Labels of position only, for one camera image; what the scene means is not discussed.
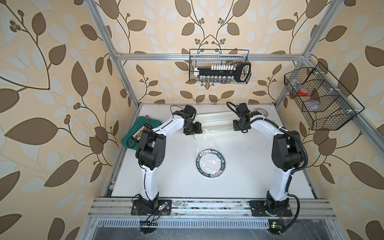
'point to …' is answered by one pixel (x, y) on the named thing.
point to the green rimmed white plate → (210, 163)
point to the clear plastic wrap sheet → (202, 141)
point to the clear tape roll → (263, 112)
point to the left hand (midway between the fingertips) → (196, 130)
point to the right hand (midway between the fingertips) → (239, 126)
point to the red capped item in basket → (303, 92)
